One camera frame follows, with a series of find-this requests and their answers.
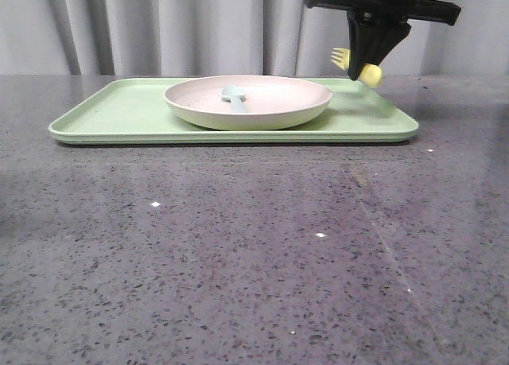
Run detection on yellow plastic fork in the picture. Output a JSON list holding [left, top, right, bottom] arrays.
[[331, 48, 383, 87]]

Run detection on beige round plate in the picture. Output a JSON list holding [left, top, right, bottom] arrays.
[[165, 75, 332, 130]]

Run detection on light green plastic tray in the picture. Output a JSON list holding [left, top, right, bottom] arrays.
[[49, 78, 418, 145]]

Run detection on light blue plastic spoon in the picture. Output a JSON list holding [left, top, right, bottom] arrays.
[[221, 85, 247, 114]]

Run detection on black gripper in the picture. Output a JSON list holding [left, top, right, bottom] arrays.
[[304, 0, 461, 80]]

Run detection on grey pleated curtain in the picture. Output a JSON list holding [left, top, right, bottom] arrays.
[[1, 0, 508, 77]]

